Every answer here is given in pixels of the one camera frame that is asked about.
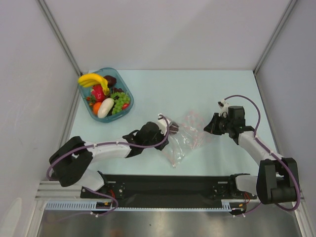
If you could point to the left aluminium frame post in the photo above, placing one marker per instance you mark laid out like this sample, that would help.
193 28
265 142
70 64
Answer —
58 34

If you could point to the dark purple fake fruit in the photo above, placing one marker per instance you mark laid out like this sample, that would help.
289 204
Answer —
173 128

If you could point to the aluminium rail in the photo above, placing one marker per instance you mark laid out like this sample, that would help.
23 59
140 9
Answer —
52 190

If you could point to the aluminium frame post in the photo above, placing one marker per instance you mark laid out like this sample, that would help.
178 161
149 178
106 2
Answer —
58 34
276 33

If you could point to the purple fake grapes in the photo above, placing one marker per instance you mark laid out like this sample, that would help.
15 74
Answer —
117 90

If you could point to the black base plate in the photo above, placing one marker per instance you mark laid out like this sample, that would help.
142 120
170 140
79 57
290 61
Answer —
156 191

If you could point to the yellow fake banana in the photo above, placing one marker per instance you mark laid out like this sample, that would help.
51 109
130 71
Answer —
92 79

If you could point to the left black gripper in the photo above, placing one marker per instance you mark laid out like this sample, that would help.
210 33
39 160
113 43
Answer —
161 146

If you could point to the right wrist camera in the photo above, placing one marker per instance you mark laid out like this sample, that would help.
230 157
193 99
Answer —
223 105

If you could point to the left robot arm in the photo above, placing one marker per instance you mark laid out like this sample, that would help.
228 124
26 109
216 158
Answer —
69 165

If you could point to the green fake grapes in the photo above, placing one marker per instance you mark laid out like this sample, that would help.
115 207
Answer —
120 99

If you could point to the dark red fake apple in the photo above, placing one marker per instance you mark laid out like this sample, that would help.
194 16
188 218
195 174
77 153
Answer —
111 80

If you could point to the small red fake apple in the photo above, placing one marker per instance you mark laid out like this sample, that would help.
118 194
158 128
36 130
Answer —
125 106

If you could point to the clear zip top bag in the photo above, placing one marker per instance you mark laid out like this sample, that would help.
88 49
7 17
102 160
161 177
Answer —
191 136

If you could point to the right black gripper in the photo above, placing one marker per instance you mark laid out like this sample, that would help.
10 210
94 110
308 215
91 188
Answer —
215 126

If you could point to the right white cable duct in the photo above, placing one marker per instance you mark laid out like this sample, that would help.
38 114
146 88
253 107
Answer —
235 204

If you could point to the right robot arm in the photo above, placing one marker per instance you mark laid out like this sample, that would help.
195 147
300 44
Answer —
277 180

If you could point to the fake orange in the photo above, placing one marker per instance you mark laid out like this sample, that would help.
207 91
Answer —
96 107

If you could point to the left white cable duct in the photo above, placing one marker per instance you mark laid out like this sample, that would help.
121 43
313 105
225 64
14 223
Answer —
79 205

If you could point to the right aluminium frame post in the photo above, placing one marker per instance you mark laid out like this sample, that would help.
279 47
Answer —
276 33

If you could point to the white cable duct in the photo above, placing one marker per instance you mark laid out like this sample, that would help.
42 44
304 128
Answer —
79 205
235 204

